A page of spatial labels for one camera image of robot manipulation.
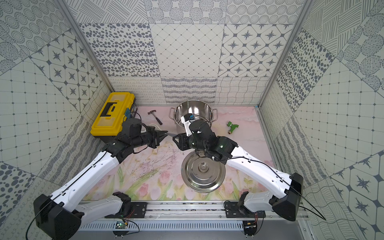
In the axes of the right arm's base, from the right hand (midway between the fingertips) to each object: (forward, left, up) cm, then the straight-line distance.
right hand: (176, 139), depth 67 cm
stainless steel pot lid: (-6, -12, -29) cm, 32 cm away
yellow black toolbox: (+31, +42, -10) cm, 53 cm away
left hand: (+8, +5, 0) cm, 9 cm away
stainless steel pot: (+32, -11, -13) cm, 37 cm away
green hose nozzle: (+29, -35, -29) cm, 54 cm away
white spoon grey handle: (+5, +4, -3) cm, 7 cm away
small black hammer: (+43, +29, -28) cm, 59 cm away
